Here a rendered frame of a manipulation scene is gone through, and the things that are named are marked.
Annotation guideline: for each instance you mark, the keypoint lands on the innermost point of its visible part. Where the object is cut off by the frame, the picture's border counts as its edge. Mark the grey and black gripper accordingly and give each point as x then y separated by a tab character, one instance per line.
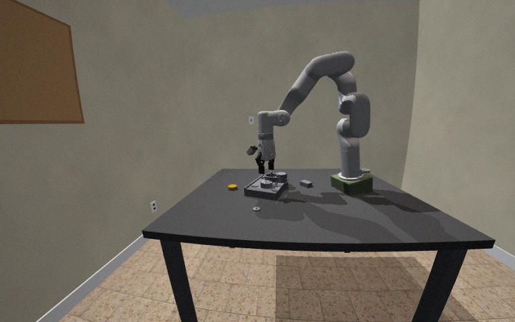
265	151

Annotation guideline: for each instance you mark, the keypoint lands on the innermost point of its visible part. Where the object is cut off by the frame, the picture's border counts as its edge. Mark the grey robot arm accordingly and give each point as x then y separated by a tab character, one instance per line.
356	105

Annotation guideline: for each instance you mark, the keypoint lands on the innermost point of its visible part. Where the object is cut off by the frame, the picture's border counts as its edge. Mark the grey toothed gear with yellow arrow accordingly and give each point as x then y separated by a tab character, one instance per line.
266	184

